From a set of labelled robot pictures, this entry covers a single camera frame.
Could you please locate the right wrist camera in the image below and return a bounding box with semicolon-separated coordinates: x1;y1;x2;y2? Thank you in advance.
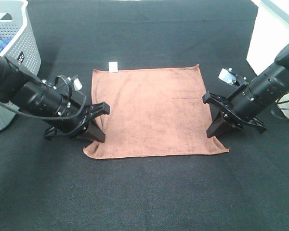
218;68;248;88

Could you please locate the grey perforated laundry basket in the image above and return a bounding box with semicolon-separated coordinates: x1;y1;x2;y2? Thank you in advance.
0;0;41;131

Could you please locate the brown microfibre towel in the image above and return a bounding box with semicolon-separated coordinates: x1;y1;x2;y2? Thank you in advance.
83;65;227;159

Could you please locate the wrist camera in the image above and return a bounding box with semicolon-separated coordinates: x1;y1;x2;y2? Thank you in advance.
67;75;82;91
218;68;248;88

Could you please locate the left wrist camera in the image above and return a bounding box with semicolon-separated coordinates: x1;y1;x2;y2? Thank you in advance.
67;75;82;91

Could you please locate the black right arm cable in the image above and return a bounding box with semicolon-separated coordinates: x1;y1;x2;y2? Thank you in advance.
271;86;289;120

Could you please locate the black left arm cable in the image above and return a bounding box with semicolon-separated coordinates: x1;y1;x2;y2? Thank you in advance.
0;75;87;120

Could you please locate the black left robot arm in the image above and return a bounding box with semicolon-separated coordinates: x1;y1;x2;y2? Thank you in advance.
0;56;110;142

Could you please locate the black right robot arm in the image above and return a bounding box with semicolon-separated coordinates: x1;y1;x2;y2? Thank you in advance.
202;44;289;138

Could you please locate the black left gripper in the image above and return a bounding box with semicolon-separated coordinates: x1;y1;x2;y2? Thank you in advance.
44;100;110;142

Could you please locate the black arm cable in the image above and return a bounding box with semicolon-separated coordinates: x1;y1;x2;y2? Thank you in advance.
271;86;289;120
0;75;87;120

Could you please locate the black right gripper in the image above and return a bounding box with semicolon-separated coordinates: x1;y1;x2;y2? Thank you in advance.
202;92;267;138

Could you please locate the white plastic bin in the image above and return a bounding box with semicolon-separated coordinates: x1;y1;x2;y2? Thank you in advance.
246;0;289;124

